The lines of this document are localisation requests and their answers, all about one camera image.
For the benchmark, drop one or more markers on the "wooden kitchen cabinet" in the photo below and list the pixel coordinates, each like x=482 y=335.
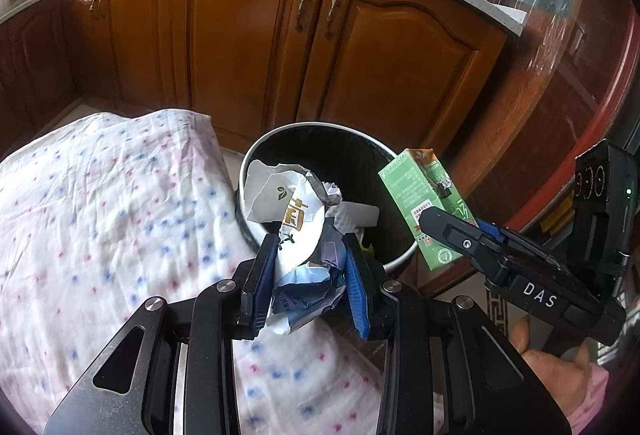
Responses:
x=235 y=40

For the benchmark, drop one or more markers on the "person's right forearm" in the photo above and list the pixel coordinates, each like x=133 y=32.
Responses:
x=590 y=400

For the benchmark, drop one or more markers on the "blue white packet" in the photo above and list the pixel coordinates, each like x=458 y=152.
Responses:
x=305 y=295

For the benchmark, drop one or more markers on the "wooden glass-door cabinet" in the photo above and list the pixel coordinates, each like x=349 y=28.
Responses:
x=550 y=65

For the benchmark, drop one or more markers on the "round white trash bin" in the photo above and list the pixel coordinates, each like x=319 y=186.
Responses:
x=350 y=165

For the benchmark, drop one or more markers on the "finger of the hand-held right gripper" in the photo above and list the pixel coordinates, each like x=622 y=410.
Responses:
x=530 y=255
x=450 y=230

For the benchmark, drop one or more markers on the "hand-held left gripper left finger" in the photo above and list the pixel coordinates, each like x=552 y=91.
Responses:
x=260 y=285

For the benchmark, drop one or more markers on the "person's right hand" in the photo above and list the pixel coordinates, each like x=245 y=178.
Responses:
x=560 y=375

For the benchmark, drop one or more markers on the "white paper lid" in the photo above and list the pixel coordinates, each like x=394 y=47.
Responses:
x=295 y=215

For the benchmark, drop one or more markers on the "floral white blanket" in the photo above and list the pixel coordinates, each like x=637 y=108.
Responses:
x=125 y=225

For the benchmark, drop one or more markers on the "green drink carton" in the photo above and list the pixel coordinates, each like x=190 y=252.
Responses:
x=410 y=185

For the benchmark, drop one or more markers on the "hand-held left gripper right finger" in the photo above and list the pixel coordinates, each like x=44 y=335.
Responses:
x=357 y=295

